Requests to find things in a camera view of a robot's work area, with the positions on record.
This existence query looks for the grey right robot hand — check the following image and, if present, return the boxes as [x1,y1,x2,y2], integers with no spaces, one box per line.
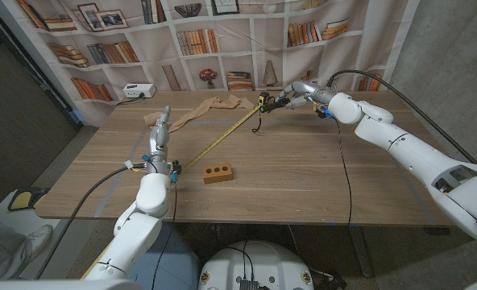
[276,80,338,110]

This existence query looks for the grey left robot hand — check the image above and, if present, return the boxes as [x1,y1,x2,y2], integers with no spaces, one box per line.
[143,105,175,175]

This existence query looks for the black flashlight with lanyard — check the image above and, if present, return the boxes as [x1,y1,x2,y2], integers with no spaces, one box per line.
[251,98,290,134]

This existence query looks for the beige stocking cloth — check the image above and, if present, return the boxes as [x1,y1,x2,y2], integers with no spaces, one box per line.
[143,94,255,134]

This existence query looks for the yellow measuring tape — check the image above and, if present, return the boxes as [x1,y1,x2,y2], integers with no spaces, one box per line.
[80,91,272,281]

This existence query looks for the orange brick block three holes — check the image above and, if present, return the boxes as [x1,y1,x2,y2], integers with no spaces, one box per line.
[202,162,234,185]

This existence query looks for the white power box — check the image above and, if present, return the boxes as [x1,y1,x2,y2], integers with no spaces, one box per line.
[122,82,157,99]

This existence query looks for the printed bookshelf backdrop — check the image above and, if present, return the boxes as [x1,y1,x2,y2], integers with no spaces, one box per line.
[0,0,421,128]

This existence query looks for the blue stool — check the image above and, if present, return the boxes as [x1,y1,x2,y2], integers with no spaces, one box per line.
[127,221,201,290]

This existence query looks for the yellow and black floor pedal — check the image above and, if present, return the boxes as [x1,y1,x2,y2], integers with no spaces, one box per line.
[6,186,51,212]

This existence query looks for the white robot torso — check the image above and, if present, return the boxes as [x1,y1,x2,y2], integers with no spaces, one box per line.
[197,240,315,290]

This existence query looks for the white shoe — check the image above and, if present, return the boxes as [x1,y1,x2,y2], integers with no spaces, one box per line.
[15,224,54,263]

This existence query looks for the grey table leg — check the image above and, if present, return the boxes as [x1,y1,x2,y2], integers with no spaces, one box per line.
[345,225,375,278]

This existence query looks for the black power box cable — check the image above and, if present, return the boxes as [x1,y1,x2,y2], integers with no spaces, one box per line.
[115,93,146,106]

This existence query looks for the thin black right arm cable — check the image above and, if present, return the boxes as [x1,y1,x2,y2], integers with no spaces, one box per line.
[333,117,353,226]

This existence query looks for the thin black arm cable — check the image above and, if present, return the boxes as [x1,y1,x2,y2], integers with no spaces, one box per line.
[150,183,179,290]
[333,117,353,226]

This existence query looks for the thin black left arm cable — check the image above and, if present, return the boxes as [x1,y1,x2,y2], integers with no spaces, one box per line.
[150,183,179,290]

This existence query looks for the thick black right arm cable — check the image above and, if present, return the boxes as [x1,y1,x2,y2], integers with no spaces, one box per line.
[326,69,477,165]

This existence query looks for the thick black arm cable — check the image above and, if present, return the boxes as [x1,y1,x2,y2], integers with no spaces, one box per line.
[35,163,147,280]
[326,69,477,165]

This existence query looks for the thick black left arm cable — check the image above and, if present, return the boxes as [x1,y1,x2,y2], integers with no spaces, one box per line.
[35,163,147,280]

